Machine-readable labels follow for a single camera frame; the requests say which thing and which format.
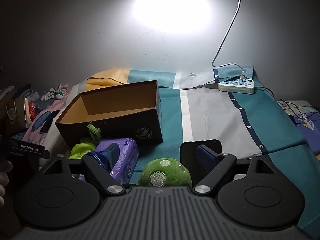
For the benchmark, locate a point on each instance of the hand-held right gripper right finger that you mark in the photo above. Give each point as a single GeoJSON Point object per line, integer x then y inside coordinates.
{"type": "Point", "coordinates": [205, 158]}

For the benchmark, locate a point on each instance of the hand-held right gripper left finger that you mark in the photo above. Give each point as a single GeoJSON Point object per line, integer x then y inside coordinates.
{"type": "Point", "coordinates": [113, 156]}

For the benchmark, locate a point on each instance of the neon green mesh pouf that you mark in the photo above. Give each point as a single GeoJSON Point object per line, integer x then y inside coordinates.
{"type": "Point", "coordinates": [80, 150]}

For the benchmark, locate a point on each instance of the green plush toy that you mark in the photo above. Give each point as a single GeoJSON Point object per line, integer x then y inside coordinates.
{"type": "Point", "coordinates": [172, 172]}

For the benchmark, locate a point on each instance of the brown cardboard box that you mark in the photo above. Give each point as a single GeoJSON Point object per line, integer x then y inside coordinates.
{"type": "Point", "coordinates": [150, 122]}

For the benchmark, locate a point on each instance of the person's left hand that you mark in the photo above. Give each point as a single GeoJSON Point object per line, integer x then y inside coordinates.
{"type": "Point", "coordinates": [2, 185]}

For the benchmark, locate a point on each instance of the blue white patterned cloth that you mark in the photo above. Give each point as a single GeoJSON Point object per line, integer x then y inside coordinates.
{"type": "Point", "coordinates": [21, 136]}

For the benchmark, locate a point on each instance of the purple tissue packet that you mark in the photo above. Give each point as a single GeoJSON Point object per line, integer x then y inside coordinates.
{"type": "Point", "coordinates": [127, 155]}

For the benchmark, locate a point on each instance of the gold paper bag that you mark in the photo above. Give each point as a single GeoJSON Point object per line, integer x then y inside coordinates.
{"type": "Point", "coordinates": [18, 115]}

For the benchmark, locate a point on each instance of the black smartphone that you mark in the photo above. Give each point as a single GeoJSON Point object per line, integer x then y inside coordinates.
{"type": "Point", "coordinates": [48, 122]}

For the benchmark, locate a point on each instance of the red packet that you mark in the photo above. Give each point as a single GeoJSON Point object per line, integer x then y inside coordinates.
{"type": "Point", "coordinates": [32, 110]}

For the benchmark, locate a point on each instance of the striped teal grey bed sheet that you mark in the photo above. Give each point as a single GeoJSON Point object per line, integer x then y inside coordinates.
{"type": "Point", "coordinates": [212, 120]}

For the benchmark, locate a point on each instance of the clear plastic wrapper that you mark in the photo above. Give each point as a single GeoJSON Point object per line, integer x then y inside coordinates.
{"type": "Point", "coordinates": [32, 95]}

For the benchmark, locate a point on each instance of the brown cardboard piece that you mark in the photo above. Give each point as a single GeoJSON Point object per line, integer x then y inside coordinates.
{"type": "Point", "coordinates": [6, 97]}

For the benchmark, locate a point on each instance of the pink floral bedding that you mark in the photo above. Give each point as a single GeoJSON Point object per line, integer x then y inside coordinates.
{"type": "Point", "coordinates": [63, 105]}

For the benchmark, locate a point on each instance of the black curved flat item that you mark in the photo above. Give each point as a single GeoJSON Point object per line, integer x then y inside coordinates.
{"type": "Point", "coordinates": [22, 90]}

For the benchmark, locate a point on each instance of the white glove bundle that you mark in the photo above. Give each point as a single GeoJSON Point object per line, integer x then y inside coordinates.
{"type": "Point", "coordinates": [53, 93]}

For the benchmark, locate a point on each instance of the white power strip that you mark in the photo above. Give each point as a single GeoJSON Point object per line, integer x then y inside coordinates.
{"type": "Point", "coordinates": [247, 88]}

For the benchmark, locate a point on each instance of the blue printed cloth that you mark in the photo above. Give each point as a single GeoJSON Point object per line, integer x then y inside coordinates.
{"type": "Point", "coordinates": [310, 130]}

